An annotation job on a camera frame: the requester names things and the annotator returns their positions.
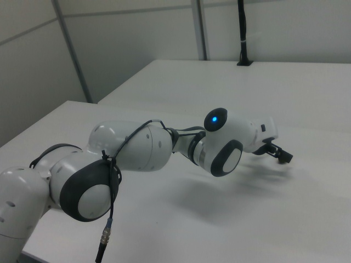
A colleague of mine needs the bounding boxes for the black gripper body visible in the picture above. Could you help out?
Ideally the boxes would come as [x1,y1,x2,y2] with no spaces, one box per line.
[253,138,275,156]

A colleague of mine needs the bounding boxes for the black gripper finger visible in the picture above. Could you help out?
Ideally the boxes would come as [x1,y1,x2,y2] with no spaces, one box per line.
[277,151,294,165]
[267,144,283,158]

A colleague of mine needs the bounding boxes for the black camera stand with cables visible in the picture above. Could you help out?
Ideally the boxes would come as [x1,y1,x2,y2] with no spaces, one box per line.
[236,0,254,67]

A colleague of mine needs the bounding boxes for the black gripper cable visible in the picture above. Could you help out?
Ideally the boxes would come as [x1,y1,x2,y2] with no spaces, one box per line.
[100,118,206,233]

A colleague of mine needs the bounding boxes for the black cable with metal connector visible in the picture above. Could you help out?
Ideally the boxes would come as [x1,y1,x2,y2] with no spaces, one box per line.
[94,231,112,263]

